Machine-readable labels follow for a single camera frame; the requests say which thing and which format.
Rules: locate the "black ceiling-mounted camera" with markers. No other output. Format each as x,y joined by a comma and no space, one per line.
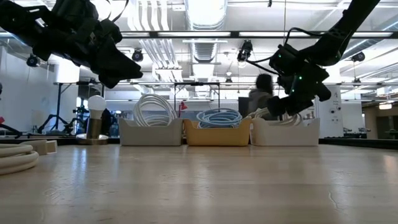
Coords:
358,56
137,55
32,60
244,51

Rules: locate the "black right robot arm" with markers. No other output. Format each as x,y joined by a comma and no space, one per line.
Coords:
339,34

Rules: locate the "person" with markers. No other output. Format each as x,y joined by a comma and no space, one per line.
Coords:
259,93

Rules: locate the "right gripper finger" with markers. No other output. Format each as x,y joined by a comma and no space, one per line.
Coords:
300,109
278,106

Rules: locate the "yellow plastic bin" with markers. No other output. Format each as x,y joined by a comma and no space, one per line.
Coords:
217,137

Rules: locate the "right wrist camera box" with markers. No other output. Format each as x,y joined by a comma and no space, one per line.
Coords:
283,59

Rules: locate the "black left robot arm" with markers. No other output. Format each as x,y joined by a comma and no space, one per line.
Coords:
28,23

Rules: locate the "black metal frame stand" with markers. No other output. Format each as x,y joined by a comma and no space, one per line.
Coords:
196,84
59,105

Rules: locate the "black overhead frame bar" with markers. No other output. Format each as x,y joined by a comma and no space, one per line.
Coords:
217,34

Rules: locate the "black background robot arms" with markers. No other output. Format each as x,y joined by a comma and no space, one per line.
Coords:
71,119

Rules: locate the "black monitor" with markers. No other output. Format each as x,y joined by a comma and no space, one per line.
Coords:
243,107

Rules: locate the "white cabinet machine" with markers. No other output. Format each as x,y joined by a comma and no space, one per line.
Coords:
333,112

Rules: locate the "silver ceiling air duct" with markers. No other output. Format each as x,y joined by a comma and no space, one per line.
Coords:
203,31

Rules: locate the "grey plastic bin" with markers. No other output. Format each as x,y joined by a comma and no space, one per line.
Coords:
150,135

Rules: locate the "white plastic bin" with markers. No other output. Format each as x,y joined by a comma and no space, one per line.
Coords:
284,135

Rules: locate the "red desk lamp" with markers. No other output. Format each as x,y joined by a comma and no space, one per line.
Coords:
183,107

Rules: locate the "table lamp with white bulb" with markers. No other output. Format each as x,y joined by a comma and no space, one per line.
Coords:
94,118

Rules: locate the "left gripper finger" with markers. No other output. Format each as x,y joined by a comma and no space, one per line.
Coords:
109,81
119,62

